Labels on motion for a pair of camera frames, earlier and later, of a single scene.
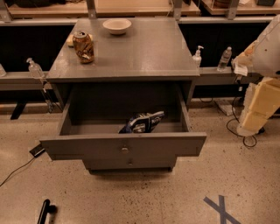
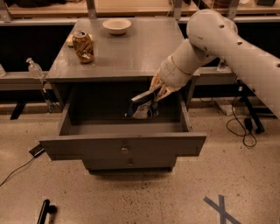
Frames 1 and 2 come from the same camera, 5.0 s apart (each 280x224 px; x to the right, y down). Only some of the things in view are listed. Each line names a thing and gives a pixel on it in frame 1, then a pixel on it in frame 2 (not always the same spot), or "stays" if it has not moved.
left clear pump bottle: x=34 y=69 stays
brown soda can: x=84 y=46 stays
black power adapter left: x=37 y=150 stays
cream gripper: x=268 y=55 → x=168 y=73
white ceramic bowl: x=116 y=25 stays
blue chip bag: x=143 y=122 → x=143 y=108
